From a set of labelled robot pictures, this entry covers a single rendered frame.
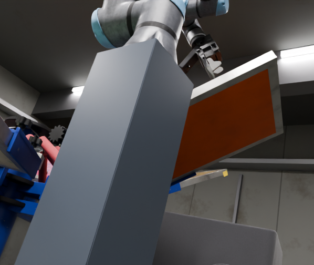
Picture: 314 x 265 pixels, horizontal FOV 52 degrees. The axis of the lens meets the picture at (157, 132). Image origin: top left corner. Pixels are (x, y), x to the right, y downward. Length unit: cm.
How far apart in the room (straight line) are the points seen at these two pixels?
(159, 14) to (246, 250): 70
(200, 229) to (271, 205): 327
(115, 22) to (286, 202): 364
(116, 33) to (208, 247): 69
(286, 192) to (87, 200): 383
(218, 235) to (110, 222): 54
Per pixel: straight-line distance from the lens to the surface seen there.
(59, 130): 127
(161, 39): 79
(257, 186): 443
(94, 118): 68
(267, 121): 155
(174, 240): 109
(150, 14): 85
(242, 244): 104
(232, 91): 125
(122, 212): 60
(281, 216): 424
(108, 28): 94
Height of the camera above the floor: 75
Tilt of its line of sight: 23 degrees up
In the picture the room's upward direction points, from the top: 15 degrees clockwise
